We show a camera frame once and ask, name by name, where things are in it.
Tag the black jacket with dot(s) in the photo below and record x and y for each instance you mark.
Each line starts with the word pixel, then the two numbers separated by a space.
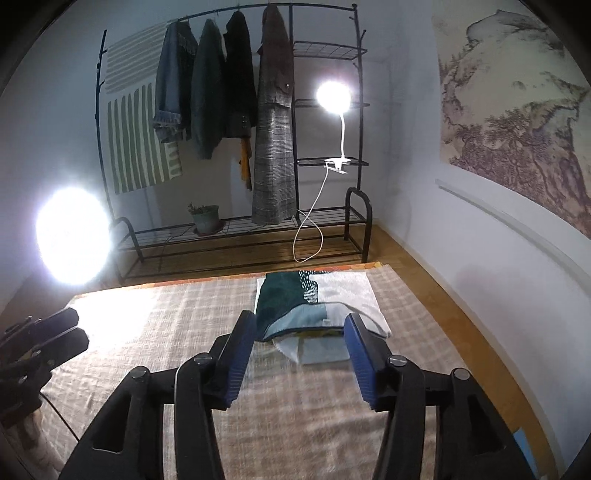
pixel 240 69

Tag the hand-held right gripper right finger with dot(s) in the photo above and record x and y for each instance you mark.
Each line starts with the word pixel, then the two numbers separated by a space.
pixel 362 369

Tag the green striped white cloth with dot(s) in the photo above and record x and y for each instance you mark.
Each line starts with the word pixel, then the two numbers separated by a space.
pixel 134 138

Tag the white clip lamp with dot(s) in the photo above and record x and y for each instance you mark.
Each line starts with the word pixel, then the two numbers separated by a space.
pixel 333 97

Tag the green and white printed garment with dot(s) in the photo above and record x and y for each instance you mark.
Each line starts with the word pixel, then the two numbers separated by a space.
pixel 281 304

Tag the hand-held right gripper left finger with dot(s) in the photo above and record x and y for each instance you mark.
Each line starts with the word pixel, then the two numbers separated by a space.
pixel 238 369

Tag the black metal clothes rack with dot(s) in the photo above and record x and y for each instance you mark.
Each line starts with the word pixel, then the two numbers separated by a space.
pixel 367 221

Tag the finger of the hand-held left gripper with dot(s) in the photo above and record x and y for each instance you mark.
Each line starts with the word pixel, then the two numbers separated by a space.
pixel 51 325
pixel 60 350

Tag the beige plaid blanket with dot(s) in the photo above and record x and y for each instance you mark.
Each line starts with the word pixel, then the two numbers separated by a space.
pixel 161 314

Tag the grey plaid long coat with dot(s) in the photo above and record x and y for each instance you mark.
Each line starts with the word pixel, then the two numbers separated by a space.
pixel 274 152

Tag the dark green jacket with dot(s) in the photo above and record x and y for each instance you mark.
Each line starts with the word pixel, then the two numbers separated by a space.
pixel 207 92

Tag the blue sheet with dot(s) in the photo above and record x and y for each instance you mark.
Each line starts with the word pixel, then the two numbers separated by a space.
pixel 524 450

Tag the potted plant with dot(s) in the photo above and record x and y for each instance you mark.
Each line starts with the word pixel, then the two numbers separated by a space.
pixel 205 224

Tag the landscape wall poster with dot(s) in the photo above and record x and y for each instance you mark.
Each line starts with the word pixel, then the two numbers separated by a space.
pixel 508 115

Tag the person's left forearm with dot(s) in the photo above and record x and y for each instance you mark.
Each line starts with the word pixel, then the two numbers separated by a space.
pixel 31 429

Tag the bright round floor lamp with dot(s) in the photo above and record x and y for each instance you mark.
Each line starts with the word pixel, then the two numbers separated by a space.
pixel 69 235

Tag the yellow scarf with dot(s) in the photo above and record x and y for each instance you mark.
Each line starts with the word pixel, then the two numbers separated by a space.
pixel 245 166

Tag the blue denim jacket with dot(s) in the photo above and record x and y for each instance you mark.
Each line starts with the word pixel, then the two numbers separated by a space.
pixel 173 83

